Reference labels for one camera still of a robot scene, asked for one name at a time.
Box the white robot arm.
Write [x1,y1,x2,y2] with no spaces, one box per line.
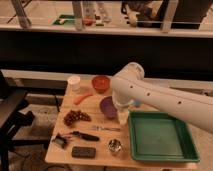
[110,62,213,134]

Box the green plastic tray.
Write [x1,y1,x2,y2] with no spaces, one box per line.
[128,111,200,163]

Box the purple bowl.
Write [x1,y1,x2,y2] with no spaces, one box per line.
[99,96,117,119]

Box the small metal cup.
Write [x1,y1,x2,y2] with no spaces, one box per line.
[108,139,122,155]

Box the red bowl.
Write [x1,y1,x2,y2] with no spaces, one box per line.
[92,75,110,94]

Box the bunch of dark grapes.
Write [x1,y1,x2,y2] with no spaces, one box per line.
[63,110,91,126]

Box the white plastic cup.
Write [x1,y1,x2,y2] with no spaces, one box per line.
[67,75,81,91]

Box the dark rectangular sponge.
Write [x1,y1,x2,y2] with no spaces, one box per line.
[71,146,96,158]

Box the black binder clip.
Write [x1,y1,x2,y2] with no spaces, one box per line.
[52,134,68,149]

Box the black chair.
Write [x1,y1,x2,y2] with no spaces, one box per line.
[0,71,35,171]

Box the black handled peeler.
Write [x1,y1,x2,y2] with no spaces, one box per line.
[71,131,100,141]

